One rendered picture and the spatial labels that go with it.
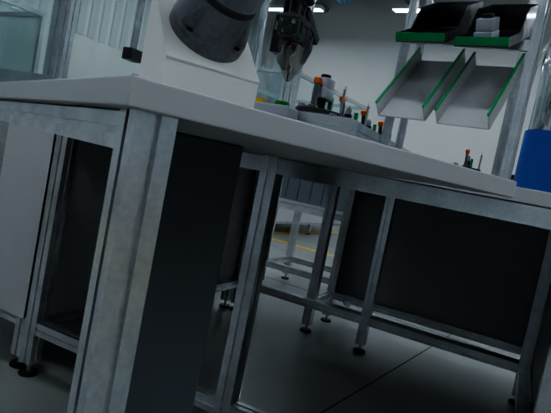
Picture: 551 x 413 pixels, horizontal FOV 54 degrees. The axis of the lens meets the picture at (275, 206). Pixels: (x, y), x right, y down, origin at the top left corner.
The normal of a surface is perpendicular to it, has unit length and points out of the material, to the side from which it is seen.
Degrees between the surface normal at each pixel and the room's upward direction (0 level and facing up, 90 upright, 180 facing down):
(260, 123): 90
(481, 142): 90
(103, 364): 90
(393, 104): 45
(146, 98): 90
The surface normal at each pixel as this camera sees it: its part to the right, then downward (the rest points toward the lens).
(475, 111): -0.27, -0.73
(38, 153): -0.43, -0.02
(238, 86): 0.54, 0.16
